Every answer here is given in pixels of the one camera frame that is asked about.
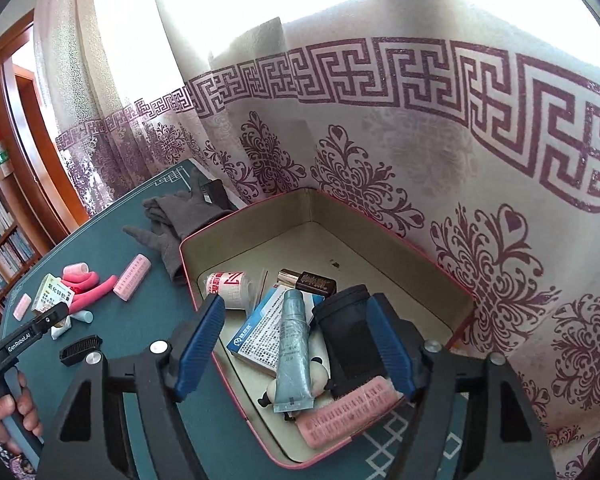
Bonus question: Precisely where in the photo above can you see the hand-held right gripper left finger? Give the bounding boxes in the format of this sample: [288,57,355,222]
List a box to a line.
[39,292,227,480]

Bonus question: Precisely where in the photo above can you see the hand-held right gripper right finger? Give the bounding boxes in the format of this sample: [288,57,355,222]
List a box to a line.
[366,292,555,480]

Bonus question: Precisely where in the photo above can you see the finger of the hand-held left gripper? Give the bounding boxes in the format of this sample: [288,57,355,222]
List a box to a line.
[29,303,71,338]

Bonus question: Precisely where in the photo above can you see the yellow and white box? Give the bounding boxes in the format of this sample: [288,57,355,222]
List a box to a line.
[32,273,76,322]

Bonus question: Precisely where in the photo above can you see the black cup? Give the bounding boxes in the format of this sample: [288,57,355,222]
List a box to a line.
[312,284,390,394]

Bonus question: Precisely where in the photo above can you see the pink foam curler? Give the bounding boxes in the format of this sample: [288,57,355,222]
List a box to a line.
[62,270,101,293]
[68,275,119,317]

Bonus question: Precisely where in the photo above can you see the blue medicine box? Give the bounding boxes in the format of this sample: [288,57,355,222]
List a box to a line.
[228,284,327,379]

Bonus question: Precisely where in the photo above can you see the white roll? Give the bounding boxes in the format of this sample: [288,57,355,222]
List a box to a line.
[203,269,262,311]

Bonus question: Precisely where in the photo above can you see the panda toy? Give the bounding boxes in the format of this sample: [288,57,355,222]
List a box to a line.
[257,354,331,419]

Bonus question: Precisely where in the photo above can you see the pink-rimmed storage box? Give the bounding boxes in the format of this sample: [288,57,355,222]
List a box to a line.
[179,187,477,467]

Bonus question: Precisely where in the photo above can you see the grey-blue tube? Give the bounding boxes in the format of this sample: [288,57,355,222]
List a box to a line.
[273,288,316,414]

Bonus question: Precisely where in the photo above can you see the person's left hand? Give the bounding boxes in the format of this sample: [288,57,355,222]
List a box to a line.
[0,372,44,456]

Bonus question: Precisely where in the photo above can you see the black comb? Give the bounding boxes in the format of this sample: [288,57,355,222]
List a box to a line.
[59,334,103,366]

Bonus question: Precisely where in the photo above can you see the teal table mat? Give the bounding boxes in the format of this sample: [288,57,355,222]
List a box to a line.
[0,157,470,480]

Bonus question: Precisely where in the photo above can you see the rows of books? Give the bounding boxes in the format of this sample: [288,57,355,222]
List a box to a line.
[0,195,36,321]

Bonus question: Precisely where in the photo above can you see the wooden bookshelf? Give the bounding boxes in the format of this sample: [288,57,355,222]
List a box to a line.
[0,175,47,332]

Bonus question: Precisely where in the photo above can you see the grey glove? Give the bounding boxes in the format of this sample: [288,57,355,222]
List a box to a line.
[123,224,193,287]
[142,167,237,242]

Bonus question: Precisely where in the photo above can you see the cream patterned curtain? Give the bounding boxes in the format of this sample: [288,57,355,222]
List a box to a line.
[150,0,600,480]

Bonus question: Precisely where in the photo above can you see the purple lace curtain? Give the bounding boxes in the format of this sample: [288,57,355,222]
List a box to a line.
[32,0,193,222]

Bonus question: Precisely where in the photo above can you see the wooden door frame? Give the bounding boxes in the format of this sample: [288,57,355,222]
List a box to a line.
[0,9,90,257]

